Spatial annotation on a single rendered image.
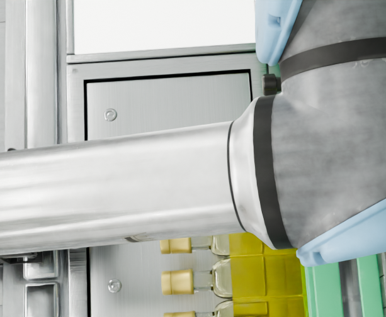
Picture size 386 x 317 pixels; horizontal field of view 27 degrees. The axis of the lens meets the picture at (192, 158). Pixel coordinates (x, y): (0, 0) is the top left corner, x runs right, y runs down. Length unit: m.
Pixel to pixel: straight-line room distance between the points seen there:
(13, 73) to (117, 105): 0.20
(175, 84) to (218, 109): 0.09
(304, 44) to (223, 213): 0.13
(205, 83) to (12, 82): 0.33
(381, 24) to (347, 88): 0.05
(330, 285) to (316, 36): 0.49
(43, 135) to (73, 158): 0.72
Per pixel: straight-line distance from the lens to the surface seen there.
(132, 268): 1.26
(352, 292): 1.00
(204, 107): 1.31
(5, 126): 1.38
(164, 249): 1.12
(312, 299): 1.06
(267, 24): 0.56
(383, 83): 0.54
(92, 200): 0.60
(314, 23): 0.55
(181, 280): 1.10
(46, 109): 1.35
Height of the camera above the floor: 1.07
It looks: 2 degrees up
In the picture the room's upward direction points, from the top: 94 degrees counter-clockwise
